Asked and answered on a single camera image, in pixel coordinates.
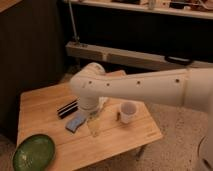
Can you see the translucent clear gripper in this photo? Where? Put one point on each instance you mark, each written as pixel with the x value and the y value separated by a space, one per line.
pixel 93 123

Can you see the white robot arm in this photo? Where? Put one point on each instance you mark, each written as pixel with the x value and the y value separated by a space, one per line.
pixel 190 88

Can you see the blue sponge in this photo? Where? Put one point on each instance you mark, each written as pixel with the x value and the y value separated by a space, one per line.
pixel 73 124

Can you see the white tube bottle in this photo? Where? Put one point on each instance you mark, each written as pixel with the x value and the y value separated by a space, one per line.
pixel 103 101

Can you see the black striped box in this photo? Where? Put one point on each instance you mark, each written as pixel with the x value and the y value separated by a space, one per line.
pixel 67 109

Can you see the wooden folding table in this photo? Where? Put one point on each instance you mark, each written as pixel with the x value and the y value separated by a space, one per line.
pixel 38 115

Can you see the white mug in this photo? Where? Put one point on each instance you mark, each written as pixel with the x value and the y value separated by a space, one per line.
pixel 127 111

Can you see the green bowl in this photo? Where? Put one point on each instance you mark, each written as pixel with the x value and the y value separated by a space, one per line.
pixel 35 153

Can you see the long grey metal beam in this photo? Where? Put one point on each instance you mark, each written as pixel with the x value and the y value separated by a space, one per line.
pixel 128 58

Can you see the metal stand pole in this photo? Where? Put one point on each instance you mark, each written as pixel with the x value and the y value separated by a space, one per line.
pixel 76 37

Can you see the white shelf with clutter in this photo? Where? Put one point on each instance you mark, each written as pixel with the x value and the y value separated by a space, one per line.
pixel 142 8

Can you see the black handle on beam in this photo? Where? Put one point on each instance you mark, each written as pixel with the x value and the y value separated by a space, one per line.
pixel 178 61

